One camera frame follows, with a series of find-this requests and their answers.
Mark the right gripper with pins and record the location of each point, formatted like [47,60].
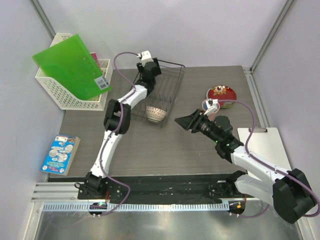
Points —
[192,121]

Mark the blue plastic cup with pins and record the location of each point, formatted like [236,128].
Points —
[205,105]

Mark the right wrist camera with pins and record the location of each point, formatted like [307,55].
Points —
[211,106]

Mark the red floral plate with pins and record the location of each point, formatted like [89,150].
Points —
[225,95]

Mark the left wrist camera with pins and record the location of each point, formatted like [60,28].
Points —
[145,57]

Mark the patterned ceramic bowl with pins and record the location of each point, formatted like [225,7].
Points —
[155,114]

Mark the blue booklet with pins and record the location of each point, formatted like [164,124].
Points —
[60,155]

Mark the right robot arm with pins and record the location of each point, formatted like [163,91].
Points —
[287,191]

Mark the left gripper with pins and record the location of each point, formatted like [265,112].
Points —
[140,67]

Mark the white cable duct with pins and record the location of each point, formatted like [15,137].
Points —
[104,207]

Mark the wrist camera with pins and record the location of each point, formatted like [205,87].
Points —
[145,57]
[211,106]

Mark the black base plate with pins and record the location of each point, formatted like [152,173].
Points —
[160,189]

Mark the white clipboard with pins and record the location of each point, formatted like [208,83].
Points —
[265,144]

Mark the green plastic file folder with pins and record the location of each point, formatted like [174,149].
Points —
[70,63]

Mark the wire dish rack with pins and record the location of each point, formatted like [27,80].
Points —
[164,95]

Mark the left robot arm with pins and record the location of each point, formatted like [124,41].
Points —
[116,123]

